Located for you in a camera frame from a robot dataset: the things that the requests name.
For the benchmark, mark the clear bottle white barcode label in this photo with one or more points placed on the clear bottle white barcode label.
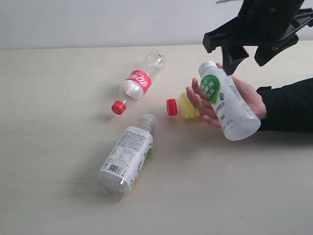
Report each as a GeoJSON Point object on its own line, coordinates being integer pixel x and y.
{"type": "Point", "coordinates": [123, 165]}

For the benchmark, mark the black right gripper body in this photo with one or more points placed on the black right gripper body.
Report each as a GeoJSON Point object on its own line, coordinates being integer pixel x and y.
{"type": "Point", "coordinates": [269, 25]}

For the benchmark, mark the black sleeved forearm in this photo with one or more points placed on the black sleeved forearm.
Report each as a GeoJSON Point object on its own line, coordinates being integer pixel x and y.
{"type": "Point", "coordinates": [289, 108]}

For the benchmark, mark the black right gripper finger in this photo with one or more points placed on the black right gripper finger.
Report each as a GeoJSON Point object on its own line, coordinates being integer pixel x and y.
{"type": "Point", "coordinates": [232, 57]}

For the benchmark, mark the clear bottle green label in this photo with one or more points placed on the clear bottle green label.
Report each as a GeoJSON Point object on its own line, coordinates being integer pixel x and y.
{"type": "Point", "coordinates": [236, 118]}

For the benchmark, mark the person's open hand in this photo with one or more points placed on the person's open hand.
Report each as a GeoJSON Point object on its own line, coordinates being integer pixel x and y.
{"type": "Point", "coordinates": [248, 93]}

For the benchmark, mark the clear cola bottle red label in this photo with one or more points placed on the clear cola bottle red label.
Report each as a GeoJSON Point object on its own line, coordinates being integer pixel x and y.
{"type": "Point", "coordinates": [139, 81]}

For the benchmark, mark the yellow drink bottle red cap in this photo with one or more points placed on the yellow drink bottle red cap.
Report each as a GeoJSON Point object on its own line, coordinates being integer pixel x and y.
{"type": "Point", "coordinates": [182, 107]}

